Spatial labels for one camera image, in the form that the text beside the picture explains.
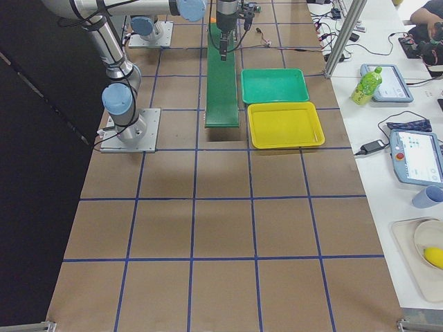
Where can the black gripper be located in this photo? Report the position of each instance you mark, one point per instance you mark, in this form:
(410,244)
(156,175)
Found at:
(225,20)

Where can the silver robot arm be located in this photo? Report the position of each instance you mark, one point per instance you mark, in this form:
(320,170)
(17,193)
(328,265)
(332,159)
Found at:
(119,98)
(193,11)

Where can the green plastic tray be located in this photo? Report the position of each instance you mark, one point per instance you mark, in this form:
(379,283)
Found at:
(267,85)

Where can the green conveyor belt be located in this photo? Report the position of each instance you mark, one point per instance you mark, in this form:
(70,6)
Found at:
(221,85)

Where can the yellow plastic tray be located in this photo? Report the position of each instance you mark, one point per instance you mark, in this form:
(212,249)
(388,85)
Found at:
(285,125)

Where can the green tea bottle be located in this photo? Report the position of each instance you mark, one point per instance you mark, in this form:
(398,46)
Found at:
(367,86)

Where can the far teach pendant tablet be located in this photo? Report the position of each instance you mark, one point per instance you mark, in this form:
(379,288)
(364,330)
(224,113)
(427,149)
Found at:
(393,88)

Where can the teach pendant tablet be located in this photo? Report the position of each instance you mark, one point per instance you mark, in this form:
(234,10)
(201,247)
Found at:
(416,157)
(393,88)

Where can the black power adapter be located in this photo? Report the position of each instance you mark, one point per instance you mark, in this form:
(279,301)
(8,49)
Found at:
(371,147)

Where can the person at desk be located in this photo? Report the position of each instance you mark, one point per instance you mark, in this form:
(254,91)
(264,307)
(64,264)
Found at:
(427,33)

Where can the near teach pendant tablet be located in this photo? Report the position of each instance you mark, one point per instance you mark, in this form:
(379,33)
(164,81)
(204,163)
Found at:
(416,157)

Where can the blue plastic cup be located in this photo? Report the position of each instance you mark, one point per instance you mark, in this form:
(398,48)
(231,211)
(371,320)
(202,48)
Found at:
(428,197)

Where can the cream bowl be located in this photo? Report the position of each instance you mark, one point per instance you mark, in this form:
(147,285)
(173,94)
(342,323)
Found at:
(428,234)

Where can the yellow lemon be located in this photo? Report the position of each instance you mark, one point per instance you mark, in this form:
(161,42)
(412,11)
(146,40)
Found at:
(434,256)

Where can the beige serving tray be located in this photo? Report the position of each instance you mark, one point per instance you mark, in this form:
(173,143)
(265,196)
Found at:
(427,279)

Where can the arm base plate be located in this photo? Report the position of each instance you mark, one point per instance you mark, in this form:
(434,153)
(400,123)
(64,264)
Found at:
(140,137)
(149,34)

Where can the aluminium frame post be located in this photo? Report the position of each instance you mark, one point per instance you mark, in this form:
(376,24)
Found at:
(354,12)

